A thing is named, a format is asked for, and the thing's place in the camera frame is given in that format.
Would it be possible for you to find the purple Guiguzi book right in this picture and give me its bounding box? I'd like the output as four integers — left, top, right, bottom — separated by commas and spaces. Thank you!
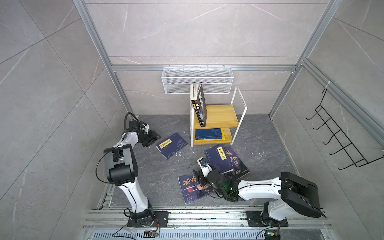
224, 146, 250, 180

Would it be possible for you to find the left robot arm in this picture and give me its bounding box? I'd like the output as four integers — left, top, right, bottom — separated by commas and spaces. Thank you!
103, 123, 160, 227

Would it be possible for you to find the black book on shelf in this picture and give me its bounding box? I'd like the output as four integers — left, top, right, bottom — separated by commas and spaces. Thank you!
190, 84, 200, 122

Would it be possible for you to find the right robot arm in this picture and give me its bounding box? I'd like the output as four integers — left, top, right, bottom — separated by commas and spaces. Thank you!
194, 166, 324, 226

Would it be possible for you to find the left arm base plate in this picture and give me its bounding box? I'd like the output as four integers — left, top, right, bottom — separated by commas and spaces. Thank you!
128, 211, 169, 228

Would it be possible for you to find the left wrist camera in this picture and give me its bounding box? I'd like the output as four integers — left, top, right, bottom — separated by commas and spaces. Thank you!
141, 122, 150, 134

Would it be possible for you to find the white wire mesh basket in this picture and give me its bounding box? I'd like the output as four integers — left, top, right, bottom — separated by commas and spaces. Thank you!
161, 67, 234, 95

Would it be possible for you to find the purple guiguzi book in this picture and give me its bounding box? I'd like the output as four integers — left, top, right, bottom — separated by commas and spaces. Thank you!
224, 146, 250, 180
179, 173, 212, 205

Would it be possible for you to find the yellow book on shelf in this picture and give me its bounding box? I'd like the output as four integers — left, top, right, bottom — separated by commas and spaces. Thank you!
194, 128, 226, 142

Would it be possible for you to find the black wire hook rack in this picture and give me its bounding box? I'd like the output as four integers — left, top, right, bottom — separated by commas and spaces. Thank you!
306, 89, 384, 170

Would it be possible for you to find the purple Guiguzi book front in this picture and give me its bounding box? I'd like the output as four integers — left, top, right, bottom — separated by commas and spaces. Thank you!
179, 173, 212, 205

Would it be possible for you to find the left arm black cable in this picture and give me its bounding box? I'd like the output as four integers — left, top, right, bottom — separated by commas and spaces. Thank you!
94, 111, 145, 185

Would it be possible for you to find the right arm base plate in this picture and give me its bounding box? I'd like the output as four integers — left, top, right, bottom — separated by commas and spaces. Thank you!
246, 211, 289, 227

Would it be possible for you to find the black wolf book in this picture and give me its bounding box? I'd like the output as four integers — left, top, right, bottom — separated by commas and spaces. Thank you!
194, 84, 207, 127

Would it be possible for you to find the white wooden two-tier shelf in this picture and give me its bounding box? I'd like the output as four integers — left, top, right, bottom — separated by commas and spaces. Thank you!
190, 86, 248, 147

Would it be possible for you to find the navy book yellow label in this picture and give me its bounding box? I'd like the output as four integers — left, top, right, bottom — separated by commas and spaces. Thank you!
156, 133, 188, 159

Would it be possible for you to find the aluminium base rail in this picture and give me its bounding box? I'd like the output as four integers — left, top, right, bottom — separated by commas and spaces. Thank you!
79, 206, 338, 240

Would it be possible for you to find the navy book Mengxi label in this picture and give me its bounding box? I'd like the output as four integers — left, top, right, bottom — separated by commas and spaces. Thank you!
205, 145, 234, 174

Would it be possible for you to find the blue book Han Feizi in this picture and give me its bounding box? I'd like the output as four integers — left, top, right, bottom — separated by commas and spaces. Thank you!
194, 128, 223, 141

